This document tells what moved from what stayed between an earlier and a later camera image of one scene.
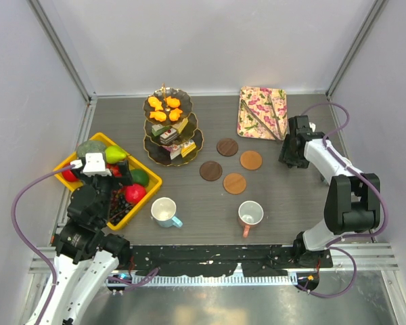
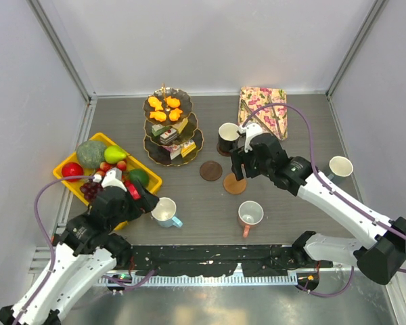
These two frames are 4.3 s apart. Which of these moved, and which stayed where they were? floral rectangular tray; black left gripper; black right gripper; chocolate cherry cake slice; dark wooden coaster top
Moved: black left gripper; black right gripper
Stayed: dark wooden coaster top; chocolate cherry cake slice; floral rectangular tray
